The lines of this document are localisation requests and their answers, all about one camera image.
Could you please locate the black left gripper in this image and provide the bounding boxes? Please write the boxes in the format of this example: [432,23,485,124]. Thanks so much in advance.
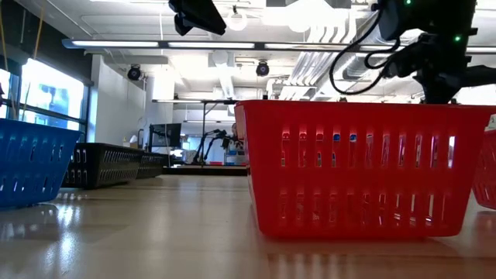
[168,0,228,36]

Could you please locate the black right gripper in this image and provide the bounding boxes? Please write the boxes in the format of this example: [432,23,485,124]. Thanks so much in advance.
[389,40,496,105]

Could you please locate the red plastic basket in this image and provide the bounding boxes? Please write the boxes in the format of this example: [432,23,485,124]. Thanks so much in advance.
[233,99,496,239]
[471,129,496,211]

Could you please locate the black plastic basket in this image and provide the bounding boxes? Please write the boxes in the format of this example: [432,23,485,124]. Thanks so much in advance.
[61,142,143,191]
[135,151,171,180]

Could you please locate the blue plastic basket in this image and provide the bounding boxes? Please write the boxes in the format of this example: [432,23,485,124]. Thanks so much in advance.
[0,118,83,209]

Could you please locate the long ceiling light fixture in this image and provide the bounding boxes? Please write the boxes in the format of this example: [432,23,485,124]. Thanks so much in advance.
[60,37,496,54]

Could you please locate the black computer monitor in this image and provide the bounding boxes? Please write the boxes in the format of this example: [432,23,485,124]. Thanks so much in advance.
[149,122,182,148]

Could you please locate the bright glass window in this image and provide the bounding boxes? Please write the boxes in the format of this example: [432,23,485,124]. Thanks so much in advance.
[0,57,88,133]

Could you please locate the silver ventilation duct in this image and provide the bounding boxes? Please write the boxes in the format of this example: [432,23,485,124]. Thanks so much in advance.
[343,22,392,81]

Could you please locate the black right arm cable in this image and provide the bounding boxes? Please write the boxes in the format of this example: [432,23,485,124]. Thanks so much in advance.
[328,9,401,96]

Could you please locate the black background rig frame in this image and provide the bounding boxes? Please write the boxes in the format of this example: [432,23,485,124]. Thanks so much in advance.
[150,98,241,167]

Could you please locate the black aluminium table frame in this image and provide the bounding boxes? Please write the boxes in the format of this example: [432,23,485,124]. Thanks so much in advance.
[162,165,249,177]

